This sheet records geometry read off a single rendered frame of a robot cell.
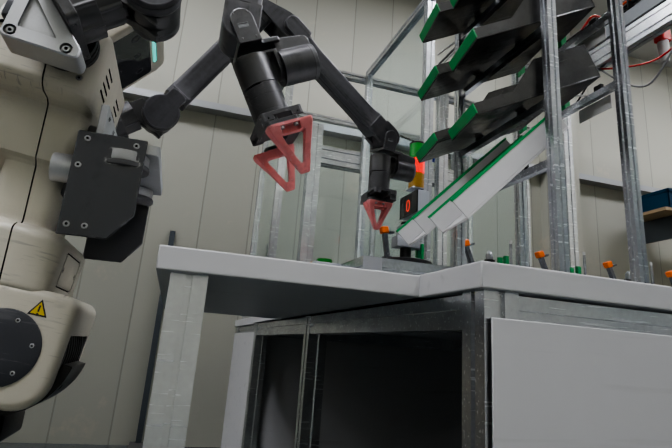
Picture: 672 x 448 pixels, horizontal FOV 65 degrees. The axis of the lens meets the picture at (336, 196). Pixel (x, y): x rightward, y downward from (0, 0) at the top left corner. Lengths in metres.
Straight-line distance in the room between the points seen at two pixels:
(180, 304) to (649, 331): 0.57
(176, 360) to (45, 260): 0.28
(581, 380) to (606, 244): 5.52
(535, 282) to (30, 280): 0.67
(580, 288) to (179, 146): 4.16
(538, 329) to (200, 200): 4.01
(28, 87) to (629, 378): 0.91
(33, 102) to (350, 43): 4.59
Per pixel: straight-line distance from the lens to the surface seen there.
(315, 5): 5.49
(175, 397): 0.67
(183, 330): 0.67
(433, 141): 1.14
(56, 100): 0.95
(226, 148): 4.64
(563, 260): 0.97
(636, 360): 0.73
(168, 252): 0.66
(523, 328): 0.63
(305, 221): 2.43
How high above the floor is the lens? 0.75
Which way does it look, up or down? 16 degrees up
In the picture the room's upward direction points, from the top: 4 degrees clockwise
